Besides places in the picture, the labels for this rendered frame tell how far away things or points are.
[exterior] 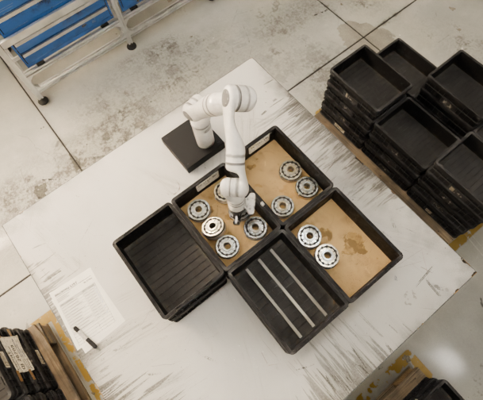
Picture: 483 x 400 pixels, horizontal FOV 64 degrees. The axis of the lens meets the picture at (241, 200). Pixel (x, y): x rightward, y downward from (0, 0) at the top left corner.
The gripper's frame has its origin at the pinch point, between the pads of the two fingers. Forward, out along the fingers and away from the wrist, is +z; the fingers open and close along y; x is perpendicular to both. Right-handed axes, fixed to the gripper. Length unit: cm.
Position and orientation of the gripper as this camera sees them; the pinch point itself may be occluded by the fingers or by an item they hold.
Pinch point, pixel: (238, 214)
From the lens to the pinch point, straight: 169.7
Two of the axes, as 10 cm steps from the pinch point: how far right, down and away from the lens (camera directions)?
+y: -0.9, 9.3, -3.5
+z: 0.4, 3.6, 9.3
